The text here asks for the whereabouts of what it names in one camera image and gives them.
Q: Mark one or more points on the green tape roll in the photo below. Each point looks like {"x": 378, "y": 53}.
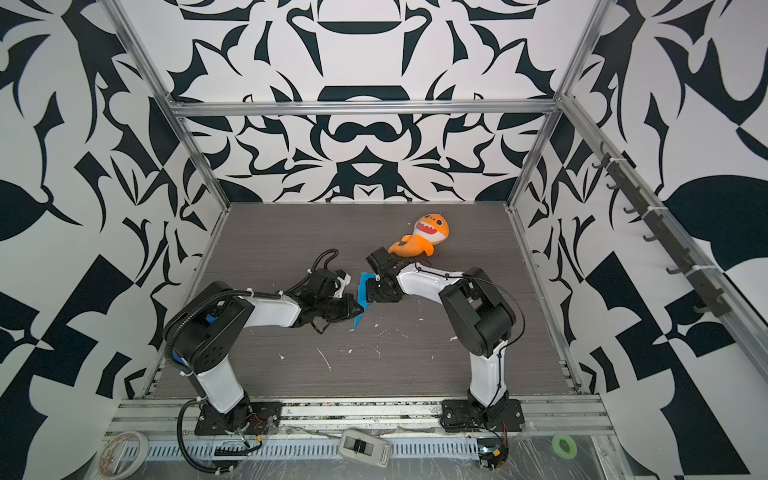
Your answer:
{"x": 564, "y": 446}

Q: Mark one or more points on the small black electronics board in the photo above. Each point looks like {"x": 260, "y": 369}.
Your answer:
{"x": 492, "y": 453}

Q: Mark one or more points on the white slotted cable duct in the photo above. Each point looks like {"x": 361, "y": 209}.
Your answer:
{"x": 328, "y": 449}

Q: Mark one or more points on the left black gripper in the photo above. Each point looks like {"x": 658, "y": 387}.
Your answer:
{"x": 349, "y": 302}

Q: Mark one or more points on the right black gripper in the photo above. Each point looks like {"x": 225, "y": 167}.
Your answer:
{"x": 372, "y": 293}

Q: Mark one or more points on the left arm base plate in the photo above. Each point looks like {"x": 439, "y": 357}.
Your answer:
{"x": 252, "y": 418}

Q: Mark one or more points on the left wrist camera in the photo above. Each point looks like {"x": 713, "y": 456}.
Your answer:
{"x": 343, "y": 279}

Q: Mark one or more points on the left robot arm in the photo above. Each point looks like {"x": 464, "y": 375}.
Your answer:
{"x": 198, "y": 339}

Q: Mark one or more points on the grey switch box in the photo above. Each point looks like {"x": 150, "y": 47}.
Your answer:
{"x": 361, "y": 447}

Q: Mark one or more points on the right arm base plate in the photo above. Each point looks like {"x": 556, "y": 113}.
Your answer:
{"x": 460, "y": 415}

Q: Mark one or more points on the blue square paper sheet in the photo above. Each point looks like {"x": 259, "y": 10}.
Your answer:
{"x": 362, "y": 299}

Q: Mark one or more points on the orange shark plush toy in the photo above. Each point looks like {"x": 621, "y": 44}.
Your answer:
{"x": 429, "y": 230}

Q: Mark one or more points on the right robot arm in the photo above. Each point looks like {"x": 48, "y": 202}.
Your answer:
{"x": 481, "y": 318}

